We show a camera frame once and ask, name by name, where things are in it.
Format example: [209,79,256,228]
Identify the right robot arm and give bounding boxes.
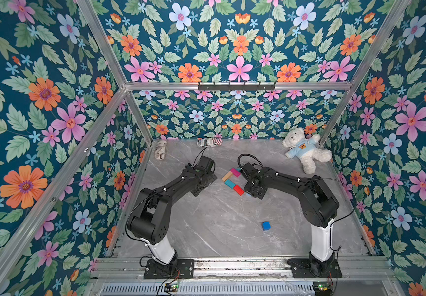
[237,154,354,263]

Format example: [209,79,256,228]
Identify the red rectangular block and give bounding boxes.
[233,185,245,196]

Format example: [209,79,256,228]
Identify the metal hook rail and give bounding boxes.
[197,82,276,92]

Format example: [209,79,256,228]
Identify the white teddy bear blue shirt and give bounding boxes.
[282,128,332,175]

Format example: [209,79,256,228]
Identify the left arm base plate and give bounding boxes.
[143,259,195,279]

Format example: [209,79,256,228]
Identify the magenta rectangular block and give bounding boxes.
[230,168,241,177]

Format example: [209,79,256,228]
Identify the dark blue small block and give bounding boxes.
[262,222,271,231]

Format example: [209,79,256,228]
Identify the right circuit board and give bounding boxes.
[312,282,333,296]

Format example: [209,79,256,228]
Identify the map print shoe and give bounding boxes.
[154,139,167,161]

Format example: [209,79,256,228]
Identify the teal rectangular block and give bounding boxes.
[225,179,236,189]

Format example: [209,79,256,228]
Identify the natural wood block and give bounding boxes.
[222,171,233,182]

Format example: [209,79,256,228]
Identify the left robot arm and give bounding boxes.
[125,156,217,266]

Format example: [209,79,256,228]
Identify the left circuit board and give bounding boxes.
[164,283,178,294]

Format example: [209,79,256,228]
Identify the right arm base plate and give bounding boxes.
[287,256,342,279]

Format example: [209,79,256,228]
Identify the circuit board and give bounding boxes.
[312,282,333,296]
[164,283,178,294]

